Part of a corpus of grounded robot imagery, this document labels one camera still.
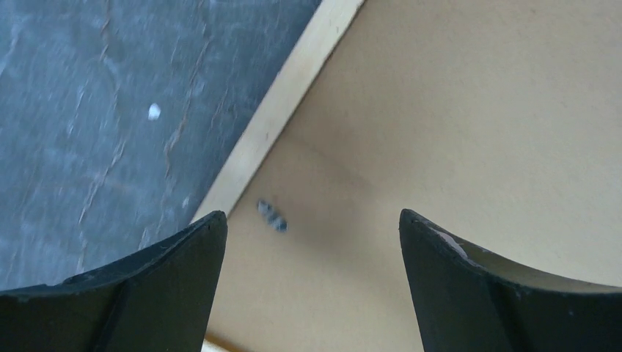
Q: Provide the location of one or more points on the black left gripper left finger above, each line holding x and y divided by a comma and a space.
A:
156, 299

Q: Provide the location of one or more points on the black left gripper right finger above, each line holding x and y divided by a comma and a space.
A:
467, 298

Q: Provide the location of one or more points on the wooden picture frame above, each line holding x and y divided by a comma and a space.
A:
500, 121

